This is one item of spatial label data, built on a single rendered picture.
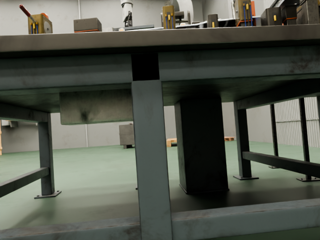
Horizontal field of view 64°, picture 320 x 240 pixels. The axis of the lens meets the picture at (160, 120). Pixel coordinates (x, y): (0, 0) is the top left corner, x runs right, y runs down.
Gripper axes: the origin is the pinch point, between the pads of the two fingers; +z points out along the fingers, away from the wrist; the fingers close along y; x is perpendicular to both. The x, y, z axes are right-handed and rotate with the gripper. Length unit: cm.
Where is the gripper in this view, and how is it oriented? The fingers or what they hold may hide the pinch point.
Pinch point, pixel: (128, 27)
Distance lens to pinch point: 191.9
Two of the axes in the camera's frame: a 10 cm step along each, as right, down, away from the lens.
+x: 9.3, -0.5, 3.6
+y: 3.6, -0.6, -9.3
